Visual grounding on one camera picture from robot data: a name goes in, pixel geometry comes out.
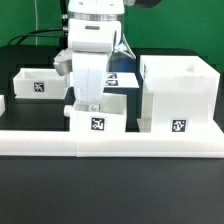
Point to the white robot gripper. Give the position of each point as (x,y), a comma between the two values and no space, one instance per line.
(90,46)

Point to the white front drawer box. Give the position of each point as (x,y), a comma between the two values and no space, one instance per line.
(109,119)

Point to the white drawer box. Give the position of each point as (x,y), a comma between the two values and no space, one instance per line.
(33,83)
(109,119)

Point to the white drawer cabinet housing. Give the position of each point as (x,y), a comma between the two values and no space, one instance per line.
(179,94)

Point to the white rear drawer box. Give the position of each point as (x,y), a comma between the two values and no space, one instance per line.
(33,83)

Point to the white marker sheet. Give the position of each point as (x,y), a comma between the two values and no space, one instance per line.
(121,80)

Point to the white L-shaped fence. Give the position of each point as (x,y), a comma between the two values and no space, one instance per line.
(38,128)

